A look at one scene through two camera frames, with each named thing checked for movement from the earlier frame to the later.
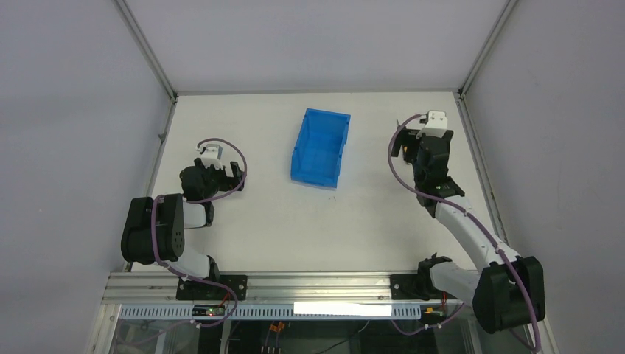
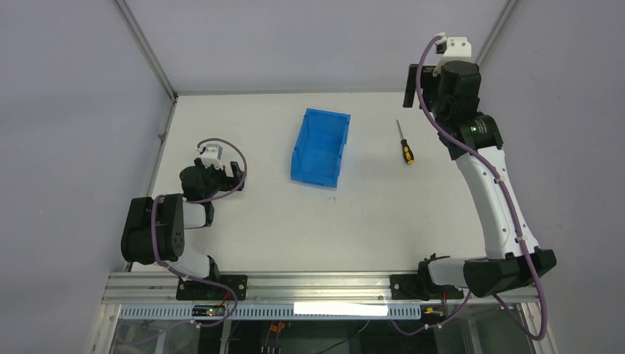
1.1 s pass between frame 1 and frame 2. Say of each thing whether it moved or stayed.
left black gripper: stayed
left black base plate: stayed
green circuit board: stayed
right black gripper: moved
